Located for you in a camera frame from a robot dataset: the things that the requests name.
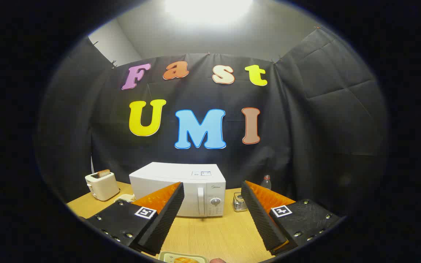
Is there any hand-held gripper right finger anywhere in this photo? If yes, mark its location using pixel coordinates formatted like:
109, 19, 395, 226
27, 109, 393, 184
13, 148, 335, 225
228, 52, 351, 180
240, 180, 342, 256

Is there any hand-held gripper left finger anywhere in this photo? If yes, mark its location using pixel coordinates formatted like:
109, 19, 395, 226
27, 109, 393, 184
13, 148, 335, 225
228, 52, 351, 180
86, 182, 185, 256

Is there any white microwave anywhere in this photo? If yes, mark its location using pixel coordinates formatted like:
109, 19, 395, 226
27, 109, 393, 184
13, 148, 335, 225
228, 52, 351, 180
129, 162, 227, 218

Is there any cream cherry-print plate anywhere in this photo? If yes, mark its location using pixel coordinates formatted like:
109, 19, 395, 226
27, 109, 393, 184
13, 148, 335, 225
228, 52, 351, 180
158, 251, 209, 263

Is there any cream white toaster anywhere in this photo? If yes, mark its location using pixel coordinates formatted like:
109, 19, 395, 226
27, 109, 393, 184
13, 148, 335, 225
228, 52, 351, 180
85, 169, 120, 201

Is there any metal wire basket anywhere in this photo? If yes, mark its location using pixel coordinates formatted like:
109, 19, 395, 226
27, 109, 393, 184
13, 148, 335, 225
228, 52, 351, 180
232, 192, 248, 212

